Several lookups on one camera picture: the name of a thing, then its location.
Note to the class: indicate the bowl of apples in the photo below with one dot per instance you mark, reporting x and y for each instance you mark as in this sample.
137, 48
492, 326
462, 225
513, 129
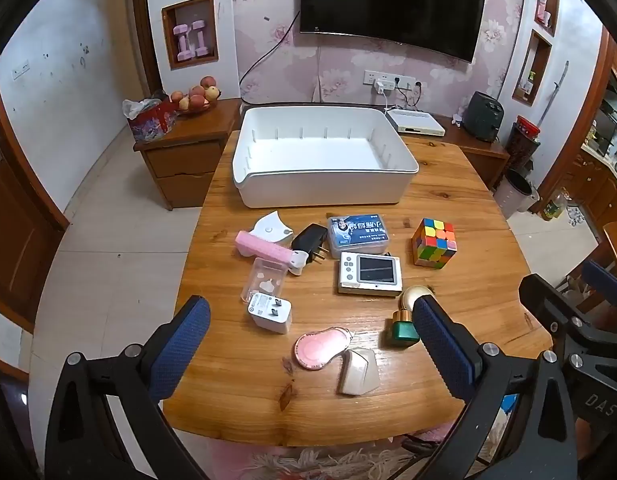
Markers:
196, 95

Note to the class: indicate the clear plastic box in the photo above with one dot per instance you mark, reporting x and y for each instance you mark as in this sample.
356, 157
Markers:
263, 280

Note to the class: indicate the grey trash bin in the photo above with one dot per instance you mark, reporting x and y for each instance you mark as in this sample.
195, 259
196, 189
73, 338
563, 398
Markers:
515, 192

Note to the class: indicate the black power adapter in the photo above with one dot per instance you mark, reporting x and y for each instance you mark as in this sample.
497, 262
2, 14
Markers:
308, 240

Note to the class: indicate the pink dumbbell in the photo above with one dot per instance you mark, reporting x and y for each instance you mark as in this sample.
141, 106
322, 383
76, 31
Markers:
183, 42
202, 37

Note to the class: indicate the colourful puzzle cube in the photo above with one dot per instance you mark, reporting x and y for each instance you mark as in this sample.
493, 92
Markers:
434, 241

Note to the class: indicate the white plug charger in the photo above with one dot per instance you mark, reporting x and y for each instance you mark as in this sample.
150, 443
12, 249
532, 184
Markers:
268, 310

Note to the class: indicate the wooden kitchen cabinets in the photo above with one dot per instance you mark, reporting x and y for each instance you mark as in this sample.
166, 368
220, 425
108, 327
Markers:
605, 170

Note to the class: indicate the wooden television cabinet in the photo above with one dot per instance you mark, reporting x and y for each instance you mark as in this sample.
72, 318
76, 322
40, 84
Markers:
183, 160

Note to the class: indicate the black wall television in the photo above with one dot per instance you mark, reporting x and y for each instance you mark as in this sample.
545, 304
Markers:
393, 0

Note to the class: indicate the white wall switch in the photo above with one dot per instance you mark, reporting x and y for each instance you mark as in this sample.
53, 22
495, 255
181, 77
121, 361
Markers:
21, 67

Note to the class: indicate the wooden door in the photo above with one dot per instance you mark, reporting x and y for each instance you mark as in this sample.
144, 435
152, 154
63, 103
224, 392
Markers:
13, 220

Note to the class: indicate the white set-top box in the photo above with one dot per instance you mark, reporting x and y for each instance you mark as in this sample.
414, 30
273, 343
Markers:
416, 122

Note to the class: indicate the small beige box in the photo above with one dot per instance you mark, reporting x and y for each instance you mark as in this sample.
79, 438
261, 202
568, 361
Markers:
358, 370

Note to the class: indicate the pink oval compact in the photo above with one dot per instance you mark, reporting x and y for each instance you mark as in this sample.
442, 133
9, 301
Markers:
321, 350

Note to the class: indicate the shaggy rug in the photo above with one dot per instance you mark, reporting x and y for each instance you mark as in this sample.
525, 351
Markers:
328, 462

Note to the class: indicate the pink and white stick device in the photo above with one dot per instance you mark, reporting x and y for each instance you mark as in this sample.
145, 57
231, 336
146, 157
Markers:
261, 246

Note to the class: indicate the white device with screen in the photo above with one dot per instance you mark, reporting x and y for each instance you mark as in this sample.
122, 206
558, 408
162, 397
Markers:
371, 272

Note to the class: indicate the white wall outlet strip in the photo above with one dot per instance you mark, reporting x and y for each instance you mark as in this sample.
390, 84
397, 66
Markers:
393, 80

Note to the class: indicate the green bottle with gold cap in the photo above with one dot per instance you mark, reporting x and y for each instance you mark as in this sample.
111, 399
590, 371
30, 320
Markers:
403, 327

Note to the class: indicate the blue label plastic box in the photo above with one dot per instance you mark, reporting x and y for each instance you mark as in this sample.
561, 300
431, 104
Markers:
358, 235

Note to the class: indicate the dark jar with red lid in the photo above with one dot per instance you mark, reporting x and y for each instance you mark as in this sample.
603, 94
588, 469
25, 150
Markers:
522, 145

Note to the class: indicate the red printed bag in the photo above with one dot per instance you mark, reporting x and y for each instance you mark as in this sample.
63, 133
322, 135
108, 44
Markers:
151, 122

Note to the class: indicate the white plugged charger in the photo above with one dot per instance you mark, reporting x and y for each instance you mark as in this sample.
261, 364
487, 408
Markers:
381, 87

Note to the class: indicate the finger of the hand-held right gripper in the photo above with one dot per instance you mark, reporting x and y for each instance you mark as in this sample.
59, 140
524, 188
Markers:
608, 282
548, 302

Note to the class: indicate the small white bottle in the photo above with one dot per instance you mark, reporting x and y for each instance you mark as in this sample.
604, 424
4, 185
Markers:
528, 82

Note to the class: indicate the white wedge-shaped device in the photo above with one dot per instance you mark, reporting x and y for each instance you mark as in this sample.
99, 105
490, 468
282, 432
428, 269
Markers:
271, 227

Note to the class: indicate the white plastic storage bin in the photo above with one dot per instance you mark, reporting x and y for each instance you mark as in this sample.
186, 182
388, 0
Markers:
318, 155

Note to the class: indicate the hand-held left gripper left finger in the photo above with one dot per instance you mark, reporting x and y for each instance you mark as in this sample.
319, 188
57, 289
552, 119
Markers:
181, 345

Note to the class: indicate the pink cup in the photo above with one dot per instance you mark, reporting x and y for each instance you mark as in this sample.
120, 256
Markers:
542, 10

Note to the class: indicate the long grey stick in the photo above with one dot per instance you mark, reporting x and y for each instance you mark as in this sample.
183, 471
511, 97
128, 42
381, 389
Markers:
555, 92

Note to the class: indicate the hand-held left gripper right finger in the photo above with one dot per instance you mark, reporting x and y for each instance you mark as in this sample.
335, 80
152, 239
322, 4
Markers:
446, 350

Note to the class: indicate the yellow oil bottle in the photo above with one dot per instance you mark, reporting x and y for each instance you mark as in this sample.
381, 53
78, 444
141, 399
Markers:
552, 207

